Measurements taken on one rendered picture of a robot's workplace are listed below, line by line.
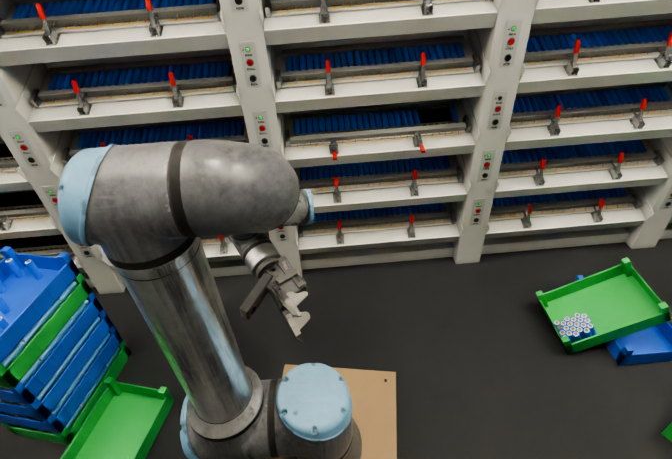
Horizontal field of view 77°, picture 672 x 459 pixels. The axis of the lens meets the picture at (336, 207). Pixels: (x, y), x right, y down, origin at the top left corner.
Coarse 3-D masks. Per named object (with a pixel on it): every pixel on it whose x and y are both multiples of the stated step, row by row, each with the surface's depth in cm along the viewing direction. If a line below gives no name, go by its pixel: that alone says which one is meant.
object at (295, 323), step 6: (282, 312) 107; (288, 312) 107; (300, 312) 109; (306, 312) 109; (288, 318) 106; (294, 318) 108; (300, 318) 108; (306, 318) 109; (288, 324) 108; (294, 324) 107; (300, 324) 108; (294, 330) 106; (300, 336) 106
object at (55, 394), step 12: (108, 324) 131; (96, 336) 126; (84, 348) 121; (96, 348) 126; (72, 360) 117; (84, 360) 122; (72, 372) 118; (60, 384) 114; (48, 396) 110; (60, 396) 114; (0, 408) 111; (12, 408) 109; (24, 408) 108; (36, 408) 107; (48, 408) 110
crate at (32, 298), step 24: (0, 264) 115; (24, 264) 120; (48, 264) 118; (72, 264) 115; (24, 288) 114; (48, 288) 108; (0, 312) 108; (24, 312) 101; (0, 336) 96; (24, 336) 102; (0, 360) 96
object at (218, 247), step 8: (208, 240) 159; (216, 240) 159; (224, 240) 157; (208, 248) 157; (216, 248) 157; (224, 248) 155; (232, 248) 157; (104, 256) 152; (208, 256) 156; (216, 256) 156; (224, 256) 156; (232, 256) 157; (240, 256) 157
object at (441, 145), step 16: (464, 112) 139; (288, 128) 138; (288, 144) 133; (352, 144) 134; (368, 144) 134; (384, 144) 134; (400, 144) 133; (432, 144) 133; (448, 144) 133; (464, 144) 133; (288, 160) 132; (304, 160) 133; (320, 160) 133; (336, 160) 134; (352, 160) 135; (368, 160) 135
